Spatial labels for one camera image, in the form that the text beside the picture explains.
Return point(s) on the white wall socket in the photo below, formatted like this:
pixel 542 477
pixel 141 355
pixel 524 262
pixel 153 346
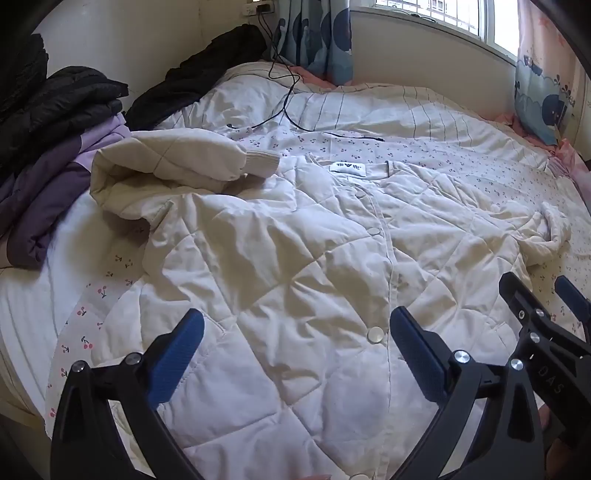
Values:
pixel 259 6

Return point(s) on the white bed sheet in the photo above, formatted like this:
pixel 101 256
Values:
pixel 41 314

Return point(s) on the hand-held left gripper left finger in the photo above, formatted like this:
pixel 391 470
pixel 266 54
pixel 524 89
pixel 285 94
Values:
pixel 178 355

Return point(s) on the cream quilted jacket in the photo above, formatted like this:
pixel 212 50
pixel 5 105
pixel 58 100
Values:
pixel 277 277

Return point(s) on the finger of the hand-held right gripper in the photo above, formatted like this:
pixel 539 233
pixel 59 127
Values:
pixel 572 300
pixel 519 300

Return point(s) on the window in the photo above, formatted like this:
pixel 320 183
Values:
pixel 498 27

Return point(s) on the dark cloth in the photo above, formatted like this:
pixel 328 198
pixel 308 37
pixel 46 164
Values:
pixel 23 74

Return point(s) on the cherry print quilt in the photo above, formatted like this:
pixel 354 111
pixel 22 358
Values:
pixel 461 147

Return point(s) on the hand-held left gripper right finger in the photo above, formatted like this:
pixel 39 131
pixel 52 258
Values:
pixel 418 355

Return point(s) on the black coat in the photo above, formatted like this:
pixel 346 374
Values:
pixel 198 78

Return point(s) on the black puffer jacket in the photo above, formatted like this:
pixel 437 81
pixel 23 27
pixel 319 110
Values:
pixel 60 106

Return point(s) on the person's right hand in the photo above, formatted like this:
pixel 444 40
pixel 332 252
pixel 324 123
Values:
pixel 545 415

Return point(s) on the purple jacket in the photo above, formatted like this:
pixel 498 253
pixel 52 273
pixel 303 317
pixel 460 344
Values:
pixel 51 194

